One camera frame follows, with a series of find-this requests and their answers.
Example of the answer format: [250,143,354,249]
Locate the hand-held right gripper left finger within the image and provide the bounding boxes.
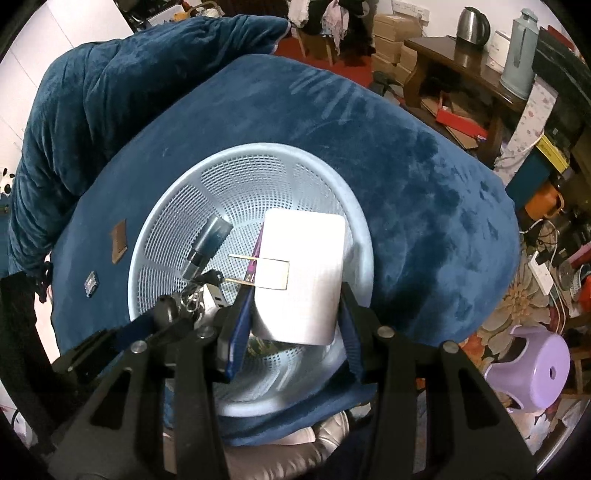
[48,272,264,480]

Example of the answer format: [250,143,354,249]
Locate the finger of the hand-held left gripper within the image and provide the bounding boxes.
[51,316,162,384]

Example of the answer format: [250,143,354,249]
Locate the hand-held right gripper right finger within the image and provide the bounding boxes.
[339,279,539,480]

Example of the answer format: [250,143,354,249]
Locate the white usb adapter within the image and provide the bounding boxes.
[196,284,229,324]

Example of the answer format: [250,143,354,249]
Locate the purple lighter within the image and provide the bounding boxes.
[247,226,265,289]

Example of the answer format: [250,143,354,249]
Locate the white wall charger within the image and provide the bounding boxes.
[224,208,347,347]

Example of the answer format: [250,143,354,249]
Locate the black car key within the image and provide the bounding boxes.
[152,270,222,328]

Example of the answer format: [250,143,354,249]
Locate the dark teal tube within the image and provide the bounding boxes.
[181,215,233,280]

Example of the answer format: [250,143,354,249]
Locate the light blue plastic basket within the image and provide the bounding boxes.
[127,143,375,418]

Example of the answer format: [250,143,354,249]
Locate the brown comb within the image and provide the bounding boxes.
[109,220,129,265]

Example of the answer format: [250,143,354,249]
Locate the blue plush blanket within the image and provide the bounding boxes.
[48,53,518,446]

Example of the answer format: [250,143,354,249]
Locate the purple plastic stool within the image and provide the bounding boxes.
[485,325,571,414]

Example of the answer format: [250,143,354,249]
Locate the white power strip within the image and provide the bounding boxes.
[529,251,555,294]

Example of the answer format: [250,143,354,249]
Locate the orange plastic stool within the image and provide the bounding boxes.
[522,182,564,220]

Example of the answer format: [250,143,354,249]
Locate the blue quilted duvet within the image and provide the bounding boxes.
[7,14,289,278]

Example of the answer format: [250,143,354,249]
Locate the yellow black box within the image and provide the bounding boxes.
[536,134,573,174]

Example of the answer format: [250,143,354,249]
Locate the floral patterned cloth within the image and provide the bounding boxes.
[508,78,559,158]

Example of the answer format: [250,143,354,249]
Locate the dark wooden table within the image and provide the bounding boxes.
[404,36,532,167]

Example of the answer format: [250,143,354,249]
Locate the stack of cardboard boxes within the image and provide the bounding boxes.
[370,13,419,86]

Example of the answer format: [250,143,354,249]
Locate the hanging clothes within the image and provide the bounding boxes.
[286,0,375,54]

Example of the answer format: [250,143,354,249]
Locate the white container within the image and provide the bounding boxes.
[488,30,511,72]

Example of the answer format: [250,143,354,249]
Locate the pale green thermos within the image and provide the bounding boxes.
[500,8,539,100]

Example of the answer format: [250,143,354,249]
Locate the steel electric kettle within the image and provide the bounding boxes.
[457,6,491,47]

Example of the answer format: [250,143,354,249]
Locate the white wall socket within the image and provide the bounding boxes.
[392,0,430,21]

